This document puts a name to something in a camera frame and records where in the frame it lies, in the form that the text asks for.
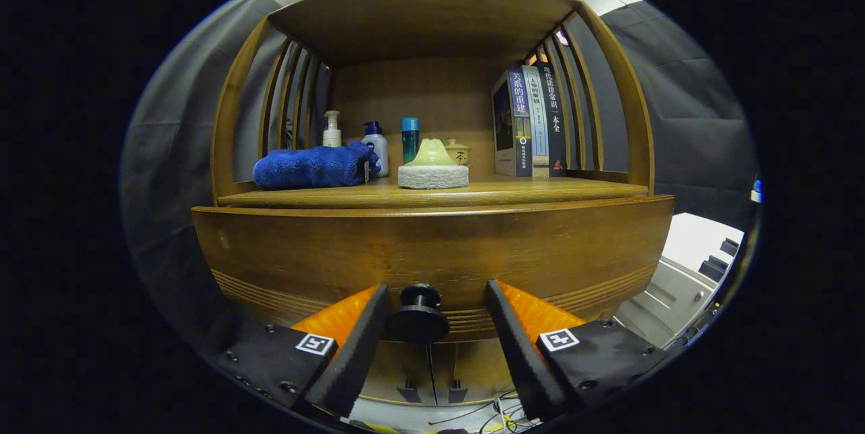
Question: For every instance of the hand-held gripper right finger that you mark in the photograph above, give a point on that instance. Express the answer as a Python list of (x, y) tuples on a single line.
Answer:
[(520, 359)]

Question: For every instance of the wooden countertop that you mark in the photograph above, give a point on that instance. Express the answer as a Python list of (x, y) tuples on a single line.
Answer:
[(527, 189)]

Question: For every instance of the white pump bottle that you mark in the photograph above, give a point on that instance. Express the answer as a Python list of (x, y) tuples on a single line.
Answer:
[(332, 138)]

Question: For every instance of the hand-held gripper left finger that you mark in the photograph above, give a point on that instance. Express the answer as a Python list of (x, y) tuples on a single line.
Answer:
[(355, 359)]

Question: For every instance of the wooden drawer with black knob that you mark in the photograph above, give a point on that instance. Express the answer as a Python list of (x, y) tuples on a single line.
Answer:
[(432, 245)]

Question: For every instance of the blue spine book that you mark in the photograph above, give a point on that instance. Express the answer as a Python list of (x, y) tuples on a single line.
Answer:
[(507, 123)]

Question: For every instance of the black spine book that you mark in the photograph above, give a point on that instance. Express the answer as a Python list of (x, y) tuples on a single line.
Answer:
[(555, 123)]

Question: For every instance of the wooden cabinet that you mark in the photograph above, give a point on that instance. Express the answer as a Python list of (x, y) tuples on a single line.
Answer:
[(412, 89)]

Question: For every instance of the pale spine book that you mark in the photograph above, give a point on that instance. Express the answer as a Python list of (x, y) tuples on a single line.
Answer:
[(537, 123)]

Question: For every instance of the blue towel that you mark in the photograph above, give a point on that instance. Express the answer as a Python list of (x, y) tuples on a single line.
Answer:
[(311, 167)]

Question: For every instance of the teal bottle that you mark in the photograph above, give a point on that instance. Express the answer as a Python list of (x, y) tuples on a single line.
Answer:
[(410, 140)]

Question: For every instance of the beige lidded teacup with saucer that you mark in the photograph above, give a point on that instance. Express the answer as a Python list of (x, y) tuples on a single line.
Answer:
[(461, 153)]

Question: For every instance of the white lotion bottle blue cap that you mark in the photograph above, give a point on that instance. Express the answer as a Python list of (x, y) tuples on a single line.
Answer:
[(378, 150)]

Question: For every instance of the white side cabinet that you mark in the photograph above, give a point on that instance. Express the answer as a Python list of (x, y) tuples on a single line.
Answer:
[(676, 285)]

